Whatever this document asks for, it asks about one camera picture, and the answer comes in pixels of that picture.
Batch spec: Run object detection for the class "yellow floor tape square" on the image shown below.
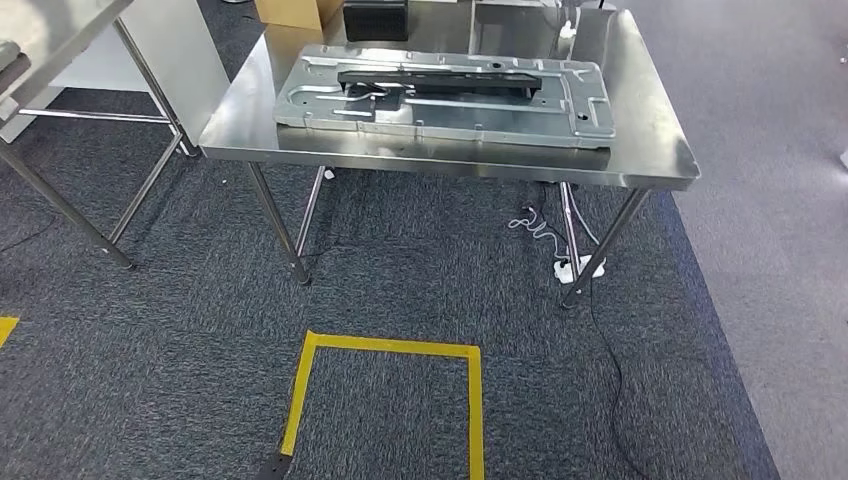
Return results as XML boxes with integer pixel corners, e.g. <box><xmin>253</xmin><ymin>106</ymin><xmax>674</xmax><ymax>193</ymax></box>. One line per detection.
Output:
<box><xmin>280</xmin><ymin>331</ymin><xmax>485</xmax><ymax>480</ymax></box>

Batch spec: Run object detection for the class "white cabinet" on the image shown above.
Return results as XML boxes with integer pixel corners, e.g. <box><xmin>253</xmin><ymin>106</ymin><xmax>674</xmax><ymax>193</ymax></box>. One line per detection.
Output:
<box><xmin>49</xmin><ymin>0</ymin><xmax>231</xmax><ymax>158</ymax></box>

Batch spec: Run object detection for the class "black ribbed box device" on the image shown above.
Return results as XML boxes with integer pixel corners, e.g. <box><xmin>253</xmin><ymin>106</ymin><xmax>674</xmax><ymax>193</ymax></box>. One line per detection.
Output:
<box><xmin>342</xmin><ymin>0</ymin><xmax>410</xmax><ymax>43</ymax></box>

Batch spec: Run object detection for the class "white power strip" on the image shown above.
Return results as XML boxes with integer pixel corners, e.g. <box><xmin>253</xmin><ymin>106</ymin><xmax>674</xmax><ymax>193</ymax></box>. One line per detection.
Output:
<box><xmin>553</xmin><ymin>254</ymin><xmax>607</xmax><ymax>285</ymax></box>

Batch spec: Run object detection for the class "brown cardboard box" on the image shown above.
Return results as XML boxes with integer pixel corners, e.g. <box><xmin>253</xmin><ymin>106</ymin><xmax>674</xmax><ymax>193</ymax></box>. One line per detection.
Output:
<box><xmin>254</xmin><ymin>0</ymin><xmax>346</xmax><ymax>31</ymax></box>

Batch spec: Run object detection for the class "black floor cable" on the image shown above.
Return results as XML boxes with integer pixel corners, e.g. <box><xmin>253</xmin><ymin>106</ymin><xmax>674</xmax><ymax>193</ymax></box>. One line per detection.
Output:
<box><xmin>582</xmin><ymin>284</ymin><xmax>641</xmax><ymax>480</ymax></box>

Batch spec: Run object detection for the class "white coiled cable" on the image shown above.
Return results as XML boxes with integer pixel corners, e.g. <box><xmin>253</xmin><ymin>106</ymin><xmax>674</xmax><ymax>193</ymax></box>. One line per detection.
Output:
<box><xmin>508</xmin><ymin>206</ymin><xmax>564</xmax><ymax>263</ymax></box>

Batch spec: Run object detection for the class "stainless steel table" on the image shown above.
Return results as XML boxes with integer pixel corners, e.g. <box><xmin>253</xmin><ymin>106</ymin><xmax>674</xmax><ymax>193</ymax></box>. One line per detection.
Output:
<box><xmin>0</xmin><ymin>0</ymin><xmax>200</xmax><ymax>270</ymax></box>

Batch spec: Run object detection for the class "black plastic frame part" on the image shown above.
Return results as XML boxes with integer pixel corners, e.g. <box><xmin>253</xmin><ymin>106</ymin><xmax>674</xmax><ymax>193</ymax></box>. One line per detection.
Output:
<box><xmin>336</xmin><ymin>68</ymin><xmax>543</xmax><ymax>102</ymax></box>

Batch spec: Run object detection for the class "stainless steel workbench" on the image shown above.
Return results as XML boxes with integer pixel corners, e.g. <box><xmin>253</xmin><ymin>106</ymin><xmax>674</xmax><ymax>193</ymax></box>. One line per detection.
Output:
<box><xmin>198</xmin><ymin>0</ymin><xmax>702</xmax><ymax>309</ymax></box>

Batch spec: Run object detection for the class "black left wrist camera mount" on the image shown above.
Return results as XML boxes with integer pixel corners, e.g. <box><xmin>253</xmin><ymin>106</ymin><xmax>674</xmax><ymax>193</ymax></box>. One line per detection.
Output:
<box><xmin>254</xmin><ymin>452</ymin><xmax>293</xmax><ymax>480</ymax></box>

